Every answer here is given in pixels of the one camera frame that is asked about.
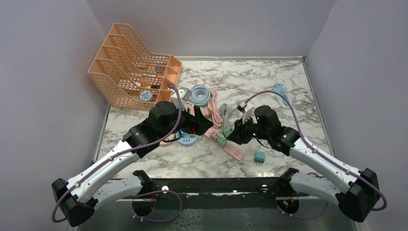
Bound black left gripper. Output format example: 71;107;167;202
159;102;213;140

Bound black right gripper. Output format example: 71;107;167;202
228;114;270;144

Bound pink plug adapter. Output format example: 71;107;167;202
201;108;212;118

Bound green plug adapter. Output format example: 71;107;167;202
217;136;227;148
222;127;233;138

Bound teal plug adapter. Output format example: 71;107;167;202
254;151;265;164

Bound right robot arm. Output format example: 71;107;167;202
227;106;380;222

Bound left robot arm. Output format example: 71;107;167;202
51;101;213;227

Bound tan plug adapter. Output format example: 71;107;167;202
210;130;219;142

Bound pink long power strip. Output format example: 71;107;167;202
204;128;245;161

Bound blue round power strip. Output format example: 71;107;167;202
176;131;200;147

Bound pink round power strip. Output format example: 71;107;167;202
160;141;173;147

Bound blue round tin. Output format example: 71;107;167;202
140;90;154;102

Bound orange mesh file organizer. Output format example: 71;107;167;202
88;23;182;111

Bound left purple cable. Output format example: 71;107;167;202
51;83;184;223

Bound pink coiled cable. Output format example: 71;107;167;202
185;89;224;129

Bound grey coiled cable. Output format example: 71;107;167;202
219;103;243;130

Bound light blue coiled cable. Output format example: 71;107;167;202
189;85;212;107

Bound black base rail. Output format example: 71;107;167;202
128;177;305;210

